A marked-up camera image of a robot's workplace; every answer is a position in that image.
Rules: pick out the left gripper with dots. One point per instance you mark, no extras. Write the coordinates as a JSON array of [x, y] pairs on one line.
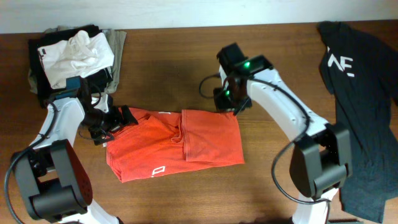
[[117, 121]]

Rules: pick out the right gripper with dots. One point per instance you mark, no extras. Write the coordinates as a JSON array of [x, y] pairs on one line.
[[222, 104]]

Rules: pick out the red t-shirt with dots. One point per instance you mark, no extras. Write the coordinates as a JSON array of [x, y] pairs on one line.
[[164, 143]]

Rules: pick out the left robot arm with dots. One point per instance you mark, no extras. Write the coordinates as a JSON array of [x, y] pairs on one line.
[[51, 179]]

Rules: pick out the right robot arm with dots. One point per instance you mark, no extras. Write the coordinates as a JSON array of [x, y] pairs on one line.
[[321, 159]]

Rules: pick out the black folded garment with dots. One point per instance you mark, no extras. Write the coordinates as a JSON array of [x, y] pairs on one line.
[[59, 62]]

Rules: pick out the white folded garment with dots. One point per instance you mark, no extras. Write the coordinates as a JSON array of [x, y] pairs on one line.
[[80, 55]]

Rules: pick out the olive grey folded garment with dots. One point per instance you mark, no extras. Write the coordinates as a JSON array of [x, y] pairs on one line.
[[116, 53]]

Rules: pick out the dark teal t-shirt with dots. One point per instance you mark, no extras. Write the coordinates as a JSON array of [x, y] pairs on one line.
[[360, 70]]

